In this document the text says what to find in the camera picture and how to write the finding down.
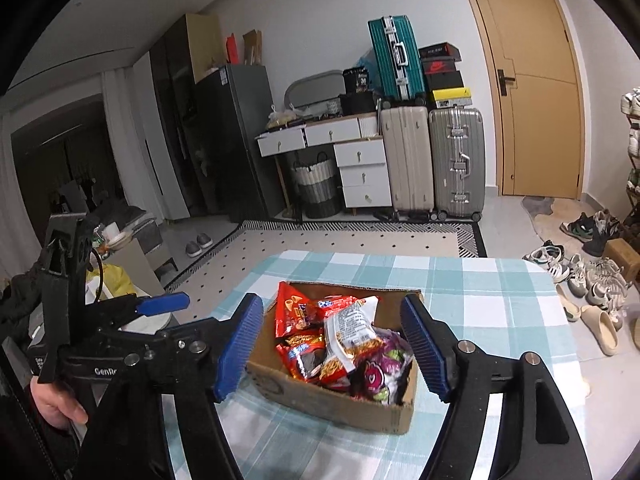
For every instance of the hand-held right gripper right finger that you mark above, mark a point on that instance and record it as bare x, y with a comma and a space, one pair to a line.
425, 345

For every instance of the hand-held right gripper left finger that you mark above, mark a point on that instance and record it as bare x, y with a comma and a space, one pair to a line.
240, 345

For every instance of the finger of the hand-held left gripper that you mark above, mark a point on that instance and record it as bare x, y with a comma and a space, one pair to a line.
165, 302
170, 340

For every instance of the purple snack packet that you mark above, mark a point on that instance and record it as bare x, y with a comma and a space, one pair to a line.
375, 370

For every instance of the red triangular snack packet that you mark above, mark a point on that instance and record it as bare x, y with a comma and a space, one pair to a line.
295, 310

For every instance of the small dark red packet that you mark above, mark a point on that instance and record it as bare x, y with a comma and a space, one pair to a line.
305, 360

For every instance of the clear orange noodle snack packet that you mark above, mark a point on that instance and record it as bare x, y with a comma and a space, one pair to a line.
350, 330

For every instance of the red cookie packet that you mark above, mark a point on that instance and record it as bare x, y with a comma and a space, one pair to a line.
340, 305

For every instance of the white noodle snack packet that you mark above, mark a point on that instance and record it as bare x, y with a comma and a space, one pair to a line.
335, 372

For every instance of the person's left forearm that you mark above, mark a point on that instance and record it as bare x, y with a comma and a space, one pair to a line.
25, 450

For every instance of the person's left hand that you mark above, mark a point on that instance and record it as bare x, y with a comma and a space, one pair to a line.
57, 407

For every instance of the yellow plastic bag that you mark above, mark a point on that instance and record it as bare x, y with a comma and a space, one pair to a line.
117, 282

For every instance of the teal checked tablecloth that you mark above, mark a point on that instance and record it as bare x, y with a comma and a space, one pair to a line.
475, 280

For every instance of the beige slide sandal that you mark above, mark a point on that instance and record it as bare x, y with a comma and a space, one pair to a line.
600, 330
569, 305

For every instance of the woven laundry basket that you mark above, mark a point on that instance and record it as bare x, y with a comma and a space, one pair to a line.
315, 190

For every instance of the dark grey refrigerator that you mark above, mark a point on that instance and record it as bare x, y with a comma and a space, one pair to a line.
235, 145

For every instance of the scattered sneakers pile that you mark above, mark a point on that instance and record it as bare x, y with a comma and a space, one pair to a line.
595, 280

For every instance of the grey door mat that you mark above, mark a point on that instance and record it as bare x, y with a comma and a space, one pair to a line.
550, 212

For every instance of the beige suitcase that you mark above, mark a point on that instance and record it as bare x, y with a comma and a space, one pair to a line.
407, 160

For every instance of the silver suitcase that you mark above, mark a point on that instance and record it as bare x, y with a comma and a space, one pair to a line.
457, 160

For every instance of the tall dark cabinet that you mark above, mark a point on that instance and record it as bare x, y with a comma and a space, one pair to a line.
170, 110

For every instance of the white drawer desk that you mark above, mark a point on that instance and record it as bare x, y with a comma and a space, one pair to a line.
360, 155

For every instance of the small brown cardboard box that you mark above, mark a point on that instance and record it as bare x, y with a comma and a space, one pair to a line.
622, 260

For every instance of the clear plastic bag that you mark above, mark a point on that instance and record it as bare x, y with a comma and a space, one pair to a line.
280, 116

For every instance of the tan wooden door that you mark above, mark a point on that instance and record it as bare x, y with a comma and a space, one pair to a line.
535, 110

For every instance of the red paper bag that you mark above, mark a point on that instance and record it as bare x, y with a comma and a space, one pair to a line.
233, 50

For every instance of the plain black shoebox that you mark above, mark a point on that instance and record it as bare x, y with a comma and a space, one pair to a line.
442, 81

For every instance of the brown paper bag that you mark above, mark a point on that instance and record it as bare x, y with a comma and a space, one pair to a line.
252, 47

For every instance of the black printed box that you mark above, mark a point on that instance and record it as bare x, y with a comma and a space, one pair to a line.
357, 80

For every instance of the wooden shoe rack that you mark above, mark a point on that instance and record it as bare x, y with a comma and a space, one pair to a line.
634, 165

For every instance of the red shoebox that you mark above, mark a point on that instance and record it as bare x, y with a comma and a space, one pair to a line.
437, 65

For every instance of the teal suitcase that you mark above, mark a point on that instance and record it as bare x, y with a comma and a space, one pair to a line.
395, 60

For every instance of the rows of assorted shoes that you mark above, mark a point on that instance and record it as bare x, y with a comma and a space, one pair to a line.
632, 105

